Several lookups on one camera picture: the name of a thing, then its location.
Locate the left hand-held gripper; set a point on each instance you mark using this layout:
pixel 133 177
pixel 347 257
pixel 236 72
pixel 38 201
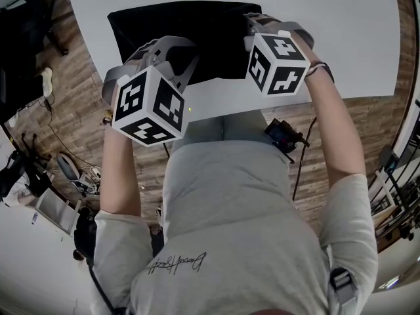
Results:
pixel 131 100

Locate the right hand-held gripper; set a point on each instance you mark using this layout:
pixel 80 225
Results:
pixel 279 64

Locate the black cloth pouch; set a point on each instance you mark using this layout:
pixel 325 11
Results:
pixel 213 28

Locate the person's right forearm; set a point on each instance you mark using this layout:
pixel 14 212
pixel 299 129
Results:
pixel 341 136

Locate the person's left forearm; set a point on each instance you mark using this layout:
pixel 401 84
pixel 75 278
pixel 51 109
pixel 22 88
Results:
pixel 119 169

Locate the black wristband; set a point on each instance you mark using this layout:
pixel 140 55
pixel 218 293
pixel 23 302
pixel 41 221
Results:
pixel 328 72

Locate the black waist-worn device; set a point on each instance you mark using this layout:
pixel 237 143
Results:
pixel 279 134

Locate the person's light grey trousers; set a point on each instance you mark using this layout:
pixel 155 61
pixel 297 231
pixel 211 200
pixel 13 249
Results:
pixel 203 133

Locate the white power strip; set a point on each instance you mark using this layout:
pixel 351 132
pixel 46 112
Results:
pixel 95 171

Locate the black teal device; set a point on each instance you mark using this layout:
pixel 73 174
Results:
pixel 389 161

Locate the black office chair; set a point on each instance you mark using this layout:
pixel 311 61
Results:
pixel 23 172
pixel 29 28

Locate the grey oval handheld device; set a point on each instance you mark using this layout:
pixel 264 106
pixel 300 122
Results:
pixel 67 166

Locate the tangle of small electronics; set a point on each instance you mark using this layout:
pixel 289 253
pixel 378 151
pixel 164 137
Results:
pixel 83 184

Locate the black metal railing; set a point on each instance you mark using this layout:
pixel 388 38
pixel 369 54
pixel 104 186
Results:
pixel 411 162

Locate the person's grey t-shirt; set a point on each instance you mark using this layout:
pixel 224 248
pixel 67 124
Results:
pixel 236 225

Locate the black backpack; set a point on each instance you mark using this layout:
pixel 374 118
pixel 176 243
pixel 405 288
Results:
pixel 84 235

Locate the small printed card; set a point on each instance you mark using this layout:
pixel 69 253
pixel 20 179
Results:
pixel 34 218

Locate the white frame bench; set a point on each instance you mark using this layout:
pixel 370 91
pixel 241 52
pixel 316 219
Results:
pixel 382 192

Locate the white desk frame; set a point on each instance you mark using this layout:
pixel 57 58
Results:
pixel 57 212

